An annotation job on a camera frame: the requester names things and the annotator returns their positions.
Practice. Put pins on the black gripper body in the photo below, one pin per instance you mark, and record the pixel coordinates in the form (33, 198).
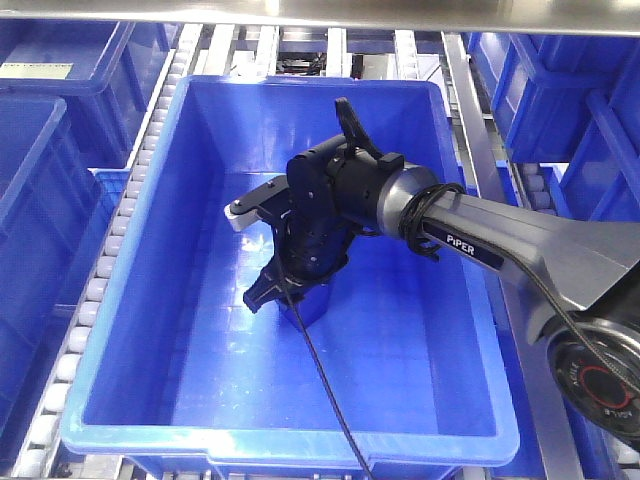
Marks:
(310, 246)

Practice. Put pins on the blue plastic block part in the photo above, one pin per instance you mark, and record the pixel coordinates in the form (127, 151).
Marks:
(311, 305)

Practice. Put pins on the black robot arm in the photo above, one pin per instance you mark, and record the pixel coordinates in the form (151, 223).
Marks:
(578, 280)

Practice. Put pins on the stainless steel shelf rack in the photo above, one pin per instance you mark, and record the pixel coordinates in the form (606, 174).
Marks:
(608, 18)

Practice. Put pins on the blue plastic bin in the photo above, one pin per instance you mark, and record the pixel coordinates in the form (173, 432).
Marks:
(47, 199)
(105, 71)

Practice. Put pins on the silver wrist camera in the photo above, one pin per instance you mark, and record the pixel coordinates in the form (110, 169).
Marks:
(269, 202)

